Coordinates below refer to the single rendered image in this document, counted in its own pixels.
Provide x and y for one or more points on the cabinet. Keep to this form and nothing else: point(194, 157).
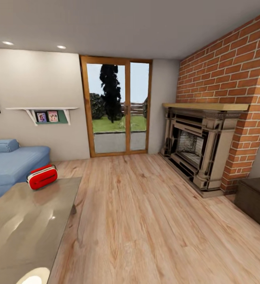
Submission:
point(248, 197)

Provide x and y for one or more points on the sofa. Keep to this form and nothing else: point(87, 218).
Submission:
point(17, 162)

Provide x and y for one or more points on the shelf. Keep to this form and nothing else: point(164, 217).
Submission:
point(63, 113)

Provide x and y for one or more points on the coffee table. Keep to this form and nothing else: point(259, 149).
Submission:
point(32, 224)

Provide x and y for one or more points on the radio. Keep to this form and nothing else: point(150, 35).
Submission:
point(42, 176)

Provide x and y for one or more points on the picture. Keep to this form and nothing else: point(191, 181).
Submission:
point(52, 116)
point(41, 117)

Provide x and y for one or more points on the door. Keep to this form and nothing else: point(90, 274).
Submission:
point(117, 94)

